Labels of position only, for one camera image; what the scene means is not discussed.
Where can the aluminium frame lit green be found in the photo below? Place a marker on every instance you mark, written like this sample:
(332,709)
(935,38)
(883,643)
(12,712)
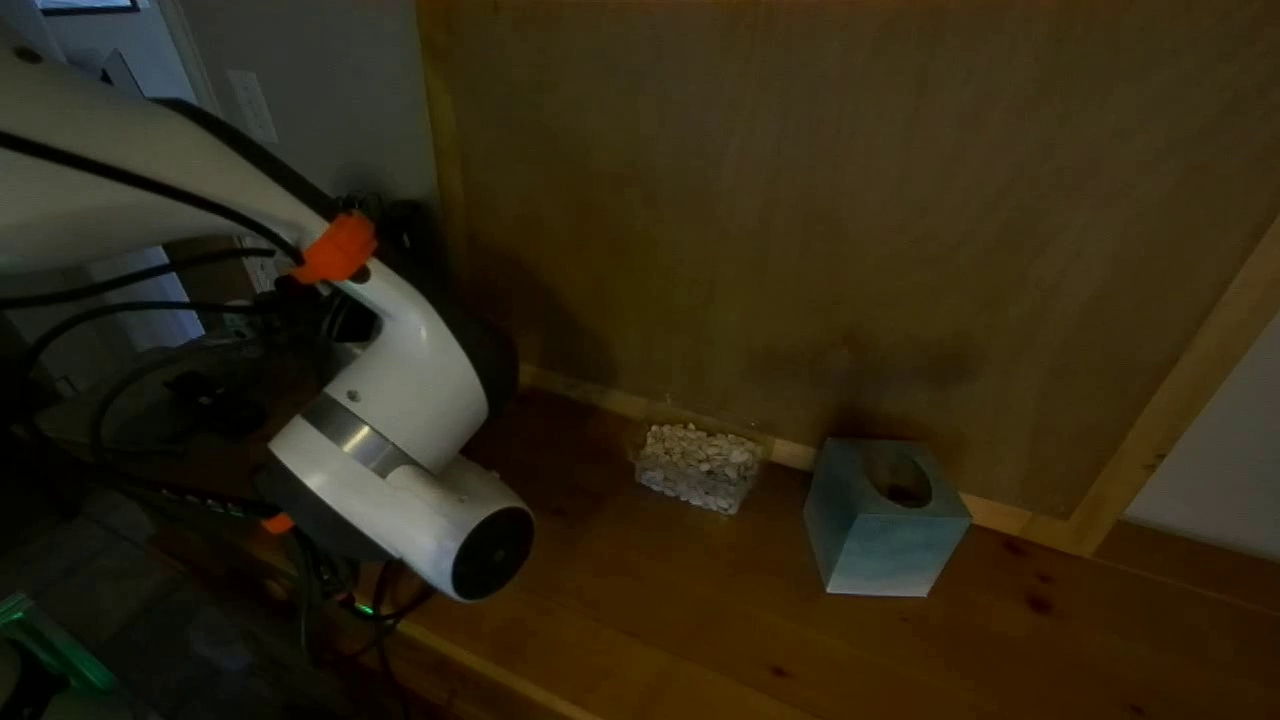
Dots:
(52,645)

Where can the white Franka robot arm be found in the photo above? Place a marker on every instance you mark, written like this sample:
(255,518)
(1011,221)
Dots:
(401,373)

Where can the white wall light switch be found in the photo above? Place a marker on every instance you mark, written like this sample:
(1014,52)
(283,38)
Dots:
(255,106)

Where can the blue cube with hole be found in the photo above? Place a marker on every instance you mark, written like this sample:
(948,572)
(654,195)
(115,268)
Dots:
(883,532)

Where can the speckled grey sponge block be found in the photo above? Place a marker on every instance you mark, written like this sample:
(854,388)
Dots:
(701,467)

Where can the large wooden board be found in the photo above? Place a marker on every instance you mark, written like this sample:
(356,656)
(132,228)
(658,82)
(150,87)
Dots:
(854,203)

